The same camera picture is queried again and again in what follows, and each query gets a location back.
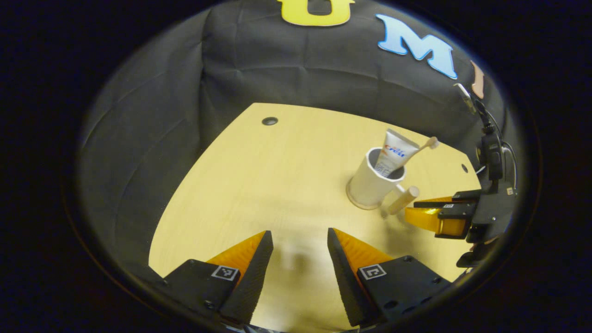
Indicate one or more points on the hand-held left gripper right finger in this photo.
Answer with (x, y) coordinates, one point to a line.
(347, 277)

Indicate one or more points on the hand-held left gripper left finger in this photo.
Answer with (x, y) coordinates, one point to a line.
(252, 277)

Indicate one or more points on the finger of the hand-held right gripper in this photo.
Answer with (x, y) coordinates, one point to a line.
(451, 219)
(465, 198)

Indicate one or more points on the wooden toothbrush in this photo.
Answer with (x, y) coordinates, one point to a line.
(429, 143)

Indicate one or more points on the round wooden coaster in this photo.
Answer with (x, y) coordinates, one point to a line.
(358, 206)

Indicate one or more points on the white toothpaste tube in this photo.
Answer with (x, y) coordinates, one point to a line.
(395, 152)

